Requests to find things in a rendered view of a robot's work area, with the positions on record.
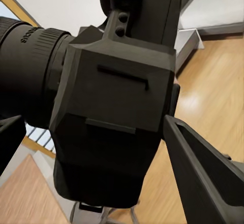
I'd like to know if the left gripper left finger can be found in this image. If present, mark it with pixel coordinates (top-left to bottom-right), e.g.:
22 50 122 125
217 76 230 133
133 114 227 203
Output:
0 115 26 176

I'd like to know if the digital camera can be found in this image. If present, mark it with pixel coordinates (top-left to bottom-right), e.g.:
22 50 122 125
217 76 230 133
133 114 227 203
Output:
0 0 182 213

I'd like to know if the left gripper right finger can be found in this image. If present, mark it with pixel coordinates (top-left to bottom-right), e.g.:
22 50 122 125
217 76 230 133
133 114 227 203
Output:
163 115 244 224

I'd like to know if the camera tripod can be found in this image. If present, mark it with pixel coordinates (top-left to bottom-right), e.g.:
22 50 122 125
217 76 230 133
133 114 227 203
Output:
224 154 244 172

